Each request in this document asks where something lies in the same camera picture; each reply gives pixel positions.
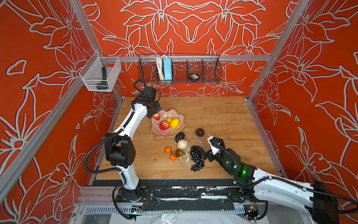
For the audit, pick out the dark grape bunch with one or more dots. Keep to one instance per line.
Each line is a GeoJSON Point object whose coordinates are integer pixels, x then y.
{"type": "Point", "coordinates": [197, 158]}

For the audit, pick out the beige garlic bulb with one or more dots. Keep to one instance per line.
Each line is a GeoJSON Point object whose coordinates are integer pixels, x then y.
{"type": "Point", "coordinates": [183, 144]}

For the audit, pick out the green red fig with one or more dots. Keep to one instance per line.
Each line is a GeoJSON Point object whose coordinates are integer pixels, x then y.
{"type": "Point", "coordinates": [179, 153]}

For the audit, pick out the dark avocado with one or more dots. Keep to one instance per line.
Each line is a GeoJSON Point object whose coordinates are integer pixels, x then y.
{"type": "Point", "coordinates": [179, 136]}

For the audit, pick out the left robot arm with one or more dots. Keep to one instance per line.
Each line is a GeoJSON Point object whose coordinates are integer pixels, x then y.
{"type": "Point", "coordinates": [120, 150]}

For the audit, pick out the clear plastic wall bin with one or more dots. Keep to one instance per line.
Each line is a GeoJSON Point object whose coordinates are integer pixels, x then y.
{"type": "Point", "coordinates": [91, 73]}

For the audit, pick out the light blue box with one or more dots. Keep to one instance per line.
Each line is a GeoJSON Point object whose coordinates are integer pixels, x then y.
{"type": "Point", "coordinates": [167, 62]}

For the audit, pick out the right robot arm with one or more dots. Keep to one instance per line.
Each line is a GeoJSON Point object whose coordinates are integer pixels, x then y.
{"type": "Point", "coordinates": [315, 199]}

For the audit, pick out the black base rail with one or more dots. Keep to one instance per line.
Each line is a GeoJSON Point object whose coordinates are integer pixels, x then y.
{"type": "Point", "coordinates": [190, 195]}

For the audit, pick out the red strawberry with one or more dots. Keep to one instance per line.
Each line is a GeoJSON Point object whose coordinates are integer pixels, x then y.
{"type": "Point", "coordinates": [157, 116]}

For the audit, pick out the small orange tangerine upper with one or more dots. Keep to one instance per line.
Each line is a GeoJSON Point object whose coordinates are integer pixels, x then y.
{"type": "Point", "coordinates": [168, 150]}

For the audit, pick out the pink scalloped fruit bowl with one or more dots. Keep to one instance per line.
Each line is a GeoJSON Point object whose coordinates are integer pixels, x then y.
{"type": "Point", "coordinates": [170, 132]}

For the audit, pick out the red apple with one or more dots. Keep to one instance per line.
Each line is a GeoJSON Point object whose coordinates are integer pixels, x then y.
{"type": "Point", "coordinates": [164, 125]}

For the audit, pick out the large yellow lemon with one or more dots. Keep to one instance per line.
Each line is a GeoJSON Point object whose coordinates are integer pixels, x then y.
{"type": "Point", "coordinates": [174, 123]}

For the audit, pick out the dark purple mangosteen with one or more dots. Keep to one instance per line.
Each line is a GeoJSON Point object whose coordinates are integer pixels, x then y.
{"type": "Point", "coordinates": [200, 132]}

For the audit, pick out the black wire wall basket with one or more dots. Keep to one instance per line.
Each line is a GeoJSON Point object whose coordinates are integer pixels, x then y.
{"type": "Point", "coordinates": [208, 67]}

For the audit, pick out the small orange tangerine lower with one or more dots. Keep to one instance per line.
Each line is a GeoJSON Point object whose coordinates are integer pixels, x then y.
{"type": "Point", "coordinates": [173, 158]}

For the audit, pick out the dark green brush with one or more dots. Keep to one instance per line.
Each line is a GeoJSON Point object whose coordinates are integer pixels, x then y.
{"type": "Point", "coordinates": [103, 85]}

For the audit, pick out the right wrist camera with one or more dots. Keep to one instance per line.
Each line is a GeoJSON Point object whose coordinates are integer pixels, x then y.
{"type": "Point", "coordinates": [217, 145]}

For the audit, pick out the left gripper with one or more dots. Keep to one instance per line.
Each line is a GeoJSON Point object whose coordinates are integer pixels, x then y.
{"type": "Point", "coordinates": [158, 108]}

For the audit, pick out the small orange tangerine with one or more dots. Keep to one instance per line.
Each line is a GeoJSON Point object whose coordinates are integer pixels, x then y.
{"type": "Point", "coordinates": [168, 150]}
{"type": "Point", "coordinates": [173, 158]}

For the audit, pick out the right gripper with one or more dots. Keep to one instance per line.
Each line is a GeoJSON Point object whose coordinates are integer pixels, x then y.
{"type": "Point", "coordinates": [205, 155]}

